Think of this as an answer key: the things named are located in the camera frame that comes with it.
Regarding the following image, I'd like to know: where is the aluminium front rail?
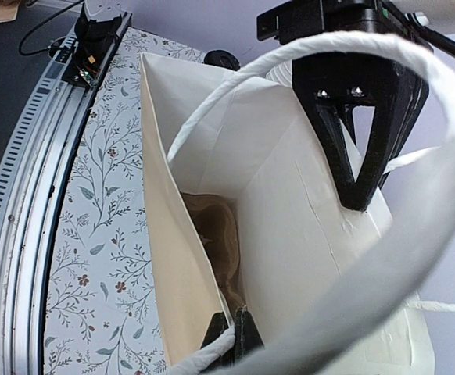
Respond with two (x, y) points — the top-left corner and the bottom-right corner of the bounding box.
(0, 23), (128, 374)

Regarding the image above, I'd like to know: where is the black cup lid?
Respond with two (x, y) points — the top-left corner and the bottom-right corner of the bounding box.
(203, 50), (240, 71)

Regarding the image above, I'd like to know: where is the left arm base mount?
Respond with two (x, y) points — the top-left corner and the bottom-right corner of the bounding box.
(18, 0), (133, 89)

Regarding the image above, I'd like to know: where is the brown cardboard cup carrier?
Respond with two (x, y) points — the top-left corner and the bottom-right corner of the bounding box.
(181, 193), (245, 313)

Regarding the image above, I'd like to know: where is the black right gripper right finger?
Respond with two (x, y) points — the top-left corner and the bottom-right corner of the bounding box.
(232, 306), (263, 363)

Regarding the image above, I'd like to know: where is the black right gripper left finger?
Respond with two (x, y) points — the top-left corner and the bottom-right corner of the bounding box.
(201, 312), (228, 348)

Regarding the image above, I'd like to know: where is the brown paper bag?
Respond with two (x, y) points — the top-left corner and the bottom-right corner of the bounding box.
(141, 31), (455, 374)

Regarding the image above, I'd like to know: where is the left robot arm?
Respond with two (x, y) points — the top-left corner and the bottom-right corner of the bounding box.
(256, 0), (455, 211)

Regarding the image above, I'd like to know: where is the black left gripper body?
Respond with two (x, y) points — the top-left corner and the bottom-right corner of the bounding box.
(256, 0), (419, 45)

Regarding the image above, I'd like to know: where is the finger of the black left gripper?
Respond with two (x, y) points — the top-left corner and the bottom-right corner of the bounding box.
(292, 52), (429, 211)

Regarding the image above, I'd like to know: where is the floral tablecloth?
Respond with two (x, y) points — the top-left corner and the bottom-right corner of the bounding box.
(43, 28), (203, 374)

